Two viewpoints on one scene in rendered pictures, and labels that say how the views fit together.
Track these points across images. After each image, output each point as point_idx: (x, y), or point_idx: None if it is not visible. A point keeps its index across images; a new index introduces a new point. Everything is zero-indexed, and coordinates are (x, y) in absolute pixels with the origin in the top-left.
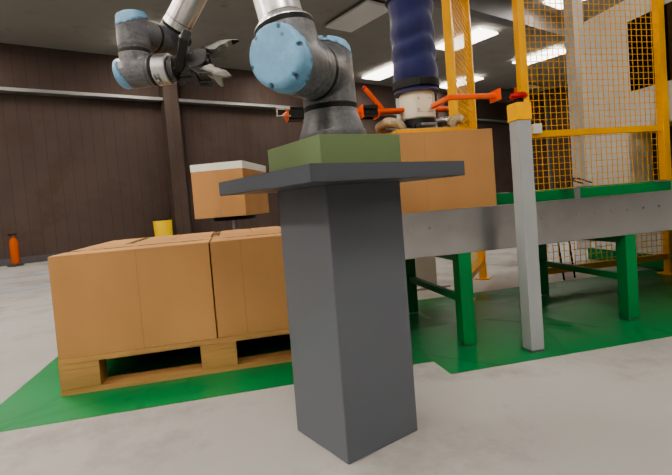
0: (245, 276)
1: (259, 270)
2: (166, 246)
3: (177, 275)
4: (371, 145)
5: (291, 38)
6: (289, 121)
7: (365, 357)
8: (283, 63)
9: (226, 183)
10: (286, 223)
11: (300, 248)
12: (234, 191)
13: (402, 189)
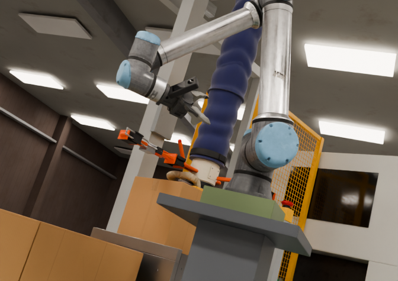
0: (54, 266)
1: (67, 264)
2: (5, 210)
3: (0, 243)
4: (279, 216)
5: (295, 140)
6: (122, 139)
7: None
8: (283, 151)
9: (173, 197)
10: (201, 246)
11: (212, 270)
12: (185, 207)
13: (187, 235)
